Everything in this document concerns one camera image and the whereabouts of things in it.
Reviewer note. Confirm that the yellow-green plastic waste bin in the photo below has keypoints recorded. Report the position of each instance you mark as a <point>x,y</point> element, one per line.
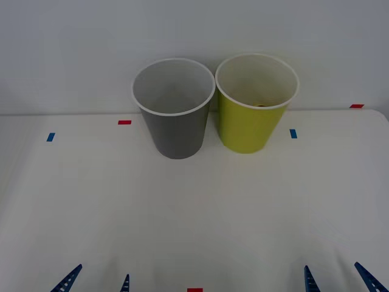
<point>247,127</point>

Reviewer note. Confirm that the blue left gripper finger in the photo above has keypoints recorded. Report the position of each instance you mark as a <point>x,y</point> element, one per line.
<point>67,279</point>
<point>125,285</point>

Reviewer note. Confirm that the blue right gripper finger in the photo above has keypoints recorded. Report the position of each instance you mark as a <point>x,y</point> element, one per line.
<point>310,281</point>
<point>371,280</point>

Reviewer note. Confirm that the grey plastic waste bin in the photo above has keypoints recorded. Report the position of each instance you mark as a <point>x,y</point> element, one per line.
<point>177,134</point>

